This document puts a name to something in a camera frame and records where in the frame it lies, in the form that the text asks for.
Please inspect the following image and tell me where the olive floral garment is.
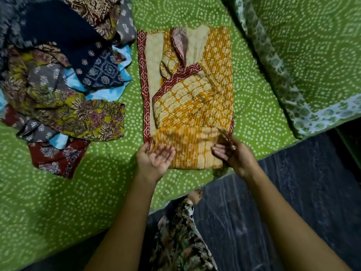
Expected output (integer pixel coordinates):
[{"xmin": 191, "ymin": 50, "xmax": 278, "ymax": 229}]
[{"xmin": 2, "ymin": 43, "xmax": 126, "ymax": 142}]

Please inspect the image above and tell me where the green dotted bedsheet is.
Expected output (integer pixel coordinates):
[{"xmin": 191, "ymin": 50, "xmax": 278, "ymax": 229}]
[{"xmin": 0, "ymin": 0, "xmax": 300, "ymax": 271}]

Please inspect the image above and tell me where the person's floral trouser leg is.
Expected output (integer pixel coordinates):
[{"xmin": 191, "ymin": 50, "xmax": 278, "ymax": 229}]
[{"xmin": 149, "ymin": 198, "xmax": 218, "ymax": 271}]

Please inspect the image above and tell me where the grey floral cloth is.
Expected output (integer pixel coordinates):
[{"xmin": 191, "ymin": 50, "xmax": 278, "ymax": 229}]
[{"xmin": 114, "ymin": 0, "xmax": 137, "ymax": 45}]

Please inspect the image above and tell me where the maroon printed garment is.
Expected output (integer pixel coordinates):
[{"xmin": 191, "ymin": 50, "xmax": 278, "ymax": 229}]
[{"xmin": 0, "ymin": 105, "xmax": 91, "ymax": 180}]

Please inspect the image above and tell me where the grey printed garment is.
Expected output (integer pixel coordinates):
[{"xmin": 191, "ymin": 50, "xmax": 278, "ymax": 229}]
[{"xmin": 16, "ymin": 63, "xmax": 69, "ymax": 143}]

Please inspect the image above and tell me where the person's left forearm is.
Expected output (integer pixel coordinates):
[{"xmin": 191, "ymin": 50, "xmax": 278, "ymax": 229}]
[{"xmin": 84, "ymin": 173, "xmax": 160, "ymax": 271}]

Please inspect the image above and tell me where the person's left hand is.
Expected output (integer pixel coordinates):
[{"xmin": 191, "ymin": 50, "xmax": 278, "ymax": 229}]
[{"xmin": 137, "ymin": 142, "xmax": 176, "ymax": 183}]

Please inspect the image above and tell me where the person's right forearm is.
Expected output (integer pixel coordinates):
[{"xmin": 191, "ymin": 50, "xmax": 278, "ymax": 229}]
[{"xmin": 244, "ymin": 166, "xmax": 351, "ymax": 271}]

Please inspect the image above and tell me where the person's foot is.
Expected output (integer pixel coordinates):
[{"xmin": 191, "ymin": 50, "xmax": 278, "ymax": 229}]
[{"xmin": 187, "ymin": 189, "xmax": 204, "ymax": 206}]

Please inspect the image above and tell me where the navy blue printed garment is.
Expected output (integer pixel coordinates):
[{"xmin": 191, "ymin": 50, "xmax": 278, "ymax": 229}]
[{"xmin": 19, "ymin": 0, "xmax": 126, "ymax": 88}]

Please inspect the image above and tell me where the yellow printed garment red trim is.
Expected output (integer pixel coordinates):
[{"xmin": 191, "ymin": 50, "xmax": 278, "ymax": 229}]
[{"xmin": 137, "ymin": 25, "xmax": 235, "ymax": 170}]

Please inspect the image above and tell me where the person's right hand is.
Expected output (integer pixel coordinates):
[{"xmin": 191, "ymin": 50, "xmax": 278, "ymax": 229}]
[{"xmin": 211, "ymin": 129, "xmax": 260, "ymax": 180}]

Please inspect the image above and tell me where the light blue cloth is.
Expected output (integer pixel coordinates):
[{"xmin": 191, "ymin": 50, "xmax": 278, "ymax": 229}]
[{"xmin": 48, "ymin": 44, "xmax": 133, "ymax": 150}]

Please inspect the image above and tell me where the green quilt floral border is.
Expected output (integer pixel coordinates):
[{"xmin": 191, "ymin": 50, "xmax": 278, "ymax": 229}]
[{"xmin": 222, "ymin": 0, "xmax": 361, "ymax": 139}]

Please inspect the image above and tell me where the brown patterned garment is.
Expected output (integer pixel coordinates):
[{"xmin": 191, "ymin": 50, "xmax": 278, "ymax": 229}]
[{"xmin": 56, "ymin": 0, "xmax": 122, "ymax": 40}]

